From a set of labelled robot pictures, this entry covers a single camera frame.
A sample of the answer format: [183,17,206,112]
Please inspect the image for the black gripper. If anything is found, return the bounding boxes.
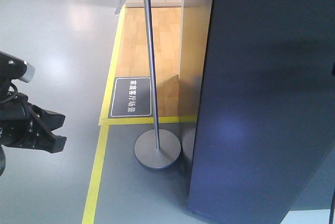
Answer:
[1,94,67,153]

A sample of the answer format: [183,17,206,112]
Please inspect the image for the dark grey side-by-side fridge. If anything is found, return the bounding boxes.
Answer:
[188,0,334,223]

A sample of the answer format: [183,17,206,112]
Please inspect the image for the dark floor label sign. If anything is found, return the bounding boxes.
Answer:
[109,77,152,118]

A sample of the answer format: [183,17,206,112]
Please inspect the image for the silver sign stand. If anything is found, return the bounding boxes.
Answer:
[115,0,182,170]

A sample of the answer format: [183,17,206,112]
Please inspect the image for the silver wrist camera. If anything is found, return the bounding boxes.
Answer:
[19,61,35,83]

